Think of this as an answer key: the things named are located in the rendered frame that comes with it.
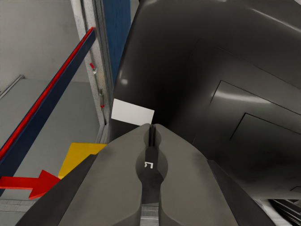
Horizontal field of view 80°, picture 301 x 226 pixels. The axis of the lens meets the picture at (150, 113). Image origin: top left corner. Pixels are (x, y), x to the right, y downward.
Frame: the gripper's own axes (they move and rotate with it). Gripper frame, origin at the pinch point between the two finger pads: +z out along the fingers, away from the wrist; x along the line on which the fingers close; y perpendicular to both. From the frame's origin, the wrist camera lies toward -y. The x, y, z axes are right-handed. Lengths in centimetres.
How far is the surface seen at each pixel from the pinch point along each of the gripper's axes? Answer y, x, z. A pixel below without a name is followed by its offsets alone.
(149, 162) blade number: 4.5, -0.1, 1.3
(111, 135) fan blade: 1.9, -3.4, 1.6
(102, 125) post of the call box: 23.2, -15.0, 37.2
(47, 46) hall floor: 13, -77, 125
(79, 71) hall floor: 32, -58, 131
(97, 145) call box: 20.6, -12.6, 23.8
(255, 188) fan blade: 7.1, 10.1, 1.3
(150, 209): 66, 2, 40
